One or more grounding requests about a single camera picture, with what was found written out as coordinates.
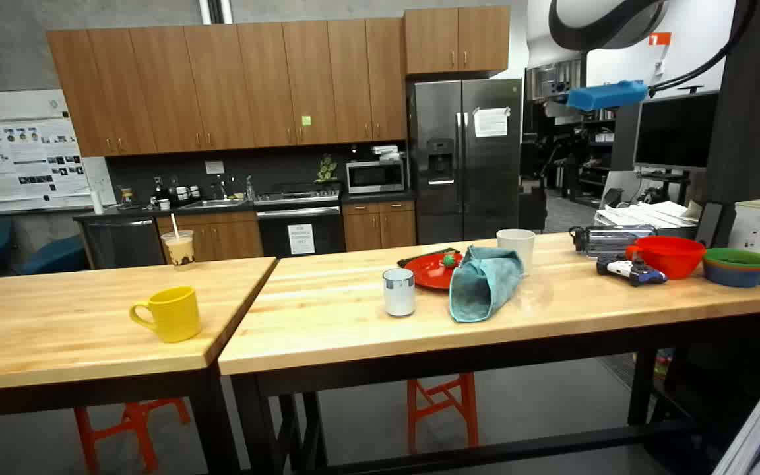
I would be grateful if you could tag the blue teal cloth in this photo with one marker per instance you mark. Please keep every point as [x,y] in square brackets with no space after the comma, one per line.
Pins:
[482,286]

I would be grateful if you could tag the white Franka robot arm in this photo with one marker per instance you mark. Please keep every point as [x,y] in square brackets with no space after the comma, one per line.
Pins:
[607,41]

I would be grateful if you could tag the white paper cup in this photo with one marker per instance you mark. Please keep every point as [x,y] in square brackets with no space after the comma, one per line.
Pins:
[515,244]

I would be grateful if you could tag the iced coffee cup with straw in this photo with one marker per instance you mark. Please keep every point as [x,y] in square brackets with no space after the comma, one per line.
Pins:
[177,248]

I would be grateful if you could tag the brown base cabinet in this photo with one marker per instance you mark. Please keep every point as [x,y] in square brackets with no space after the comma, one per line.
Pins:
[381,225]
[225,236]

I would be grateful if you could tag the red plate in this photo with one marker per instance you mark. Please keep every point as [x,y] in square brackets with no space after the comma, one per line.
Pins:
[425,272]

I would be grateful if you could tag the small white can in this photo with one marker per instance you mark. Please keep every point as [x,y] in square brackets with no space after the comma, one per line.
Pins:
[400,293]

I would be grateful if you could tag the silver microwave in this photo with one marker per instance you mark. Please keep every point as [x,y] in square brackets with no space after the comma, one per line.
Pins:
[375,174]

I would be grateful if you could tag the small green fruit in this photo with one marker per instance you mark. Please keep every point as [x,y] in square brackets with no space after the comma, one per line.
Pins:
[450,258]

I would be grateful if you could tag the white paper on oven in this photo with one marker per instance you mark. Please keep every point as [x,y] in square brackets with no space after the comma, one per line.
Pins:
[301,239]

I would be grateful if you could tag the white item on microwave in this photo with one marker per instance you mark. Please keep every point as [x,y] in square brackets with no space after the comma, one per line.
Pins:
[386,153]

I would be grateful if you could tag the green potted plant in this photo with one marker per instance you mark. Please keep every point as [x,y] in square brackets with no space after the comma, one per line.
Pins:
[328,173]

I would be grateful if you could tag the stainless steel fridge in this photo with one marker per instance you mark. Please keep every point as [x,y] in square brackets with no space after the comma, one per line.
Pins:
[450,174]

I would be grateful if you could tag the black oven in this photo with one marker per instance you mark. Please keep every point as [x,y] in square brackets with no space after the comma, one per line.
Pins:
[270,231]

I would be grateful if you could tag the green sticker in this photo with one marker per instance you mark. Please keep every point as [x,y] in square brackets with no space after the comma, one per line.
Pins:
[307,121]

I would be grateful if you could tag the white paper on fridge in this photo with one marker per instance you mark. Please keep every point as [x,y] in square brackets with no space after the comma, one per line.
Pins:
[491,121]

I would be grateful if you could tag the orange stool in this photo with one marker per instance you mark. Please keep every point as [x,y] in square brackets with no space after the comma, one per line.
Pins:
[439,406]
[132,421]

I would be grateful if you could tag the brown cabinet above fridge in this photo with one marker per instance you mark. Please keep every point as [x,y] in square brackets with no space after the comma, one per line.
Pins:
[456,41]

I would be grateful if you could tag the black storage shelving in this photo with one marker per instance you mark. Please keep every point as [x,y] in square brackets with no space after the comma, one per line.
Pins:
[573,149]

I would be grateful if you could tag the yellow mug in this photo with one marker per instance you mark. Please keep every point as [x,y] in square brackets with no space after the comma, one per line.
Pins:
[175,314]

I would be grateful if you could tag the black dishwasher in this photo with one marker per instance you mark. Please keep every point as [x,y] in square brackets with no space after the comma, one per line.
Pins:
[121,244]

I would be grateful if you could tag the stack of white papers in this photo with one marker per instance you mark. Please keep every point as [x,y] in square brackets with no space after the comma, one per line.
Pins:
[648,215]

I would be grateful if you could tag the red plastic bowl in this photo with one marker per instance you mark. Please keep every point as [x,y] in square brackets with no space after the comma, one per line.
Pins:
[668,257]

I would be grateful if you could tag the black monitor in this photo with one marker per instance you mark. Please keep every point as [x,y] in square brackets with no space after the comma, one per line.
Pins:
[675,132]

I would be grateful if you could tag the black speaker box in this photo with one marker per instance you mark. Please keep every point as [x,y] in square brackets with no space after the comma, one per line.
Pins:
[712,225]

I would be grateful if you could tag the blue lounge chair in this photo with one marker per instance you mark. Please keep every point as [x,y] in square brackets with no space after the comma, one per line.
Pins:
[45,254]

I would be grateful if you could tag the green bowl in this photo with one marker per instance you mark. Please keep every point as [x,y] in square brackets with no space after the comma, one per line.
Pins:
[738,265]

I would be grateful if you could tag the white poster board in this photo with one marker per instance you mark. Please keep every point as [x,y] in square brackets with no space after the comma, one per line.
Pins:
[27,153]

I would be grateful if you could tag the white panel with yellow clamp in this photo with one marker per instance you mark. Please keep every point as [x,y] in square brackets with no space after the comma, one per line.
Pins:
[750,430]

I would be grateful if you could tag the wooden table with black frame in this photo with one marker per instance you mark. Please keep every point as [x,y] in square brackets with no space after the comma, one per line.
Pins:
[64,343]
[486,334]

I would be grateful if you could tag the brown wooden wall cabinets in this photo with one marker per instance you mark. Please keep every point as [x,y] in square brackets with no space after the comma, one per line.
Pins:
[224,88]

